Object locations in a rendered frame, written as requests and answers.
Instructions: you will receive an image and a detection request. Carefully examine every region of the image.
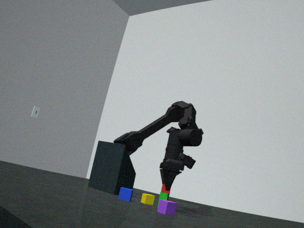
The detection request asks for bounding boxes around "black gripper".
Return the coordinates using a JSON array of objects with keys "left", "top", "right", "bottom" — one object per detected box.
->
[{"left": 160, "top": 144, "right": 185, "bottom": 191}]

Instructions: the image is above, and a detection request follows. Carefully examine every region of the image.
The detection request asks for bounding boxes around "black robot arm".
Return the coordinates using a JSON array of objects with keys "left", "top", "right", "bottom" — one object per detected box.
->
[{"left": 114, "top": 101, "right": 204, "bottom": 169}]

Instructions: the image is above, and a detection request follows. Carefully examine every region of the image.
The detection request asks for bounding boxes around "purple block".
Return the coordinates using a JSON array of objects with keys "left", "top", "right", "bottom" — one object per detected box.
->
[{"left": 157, "top": 200, "right": 177, "bottom": 216}]

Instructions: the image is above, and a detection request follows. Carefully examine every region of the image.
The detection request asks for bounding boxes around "yellow block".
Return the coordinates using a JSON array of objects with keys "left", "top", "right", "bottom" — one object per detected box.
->
[{"left": 141, "top": 193, "right": 155, "bottom": 205}]

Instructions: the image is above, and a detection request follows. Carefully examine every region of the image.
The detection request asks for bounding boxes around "blue block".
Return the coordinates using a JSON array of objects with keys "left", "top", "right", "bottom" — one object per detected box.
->
[{"left": 118, "top": 188, "right": 133, "bottom": 202}]

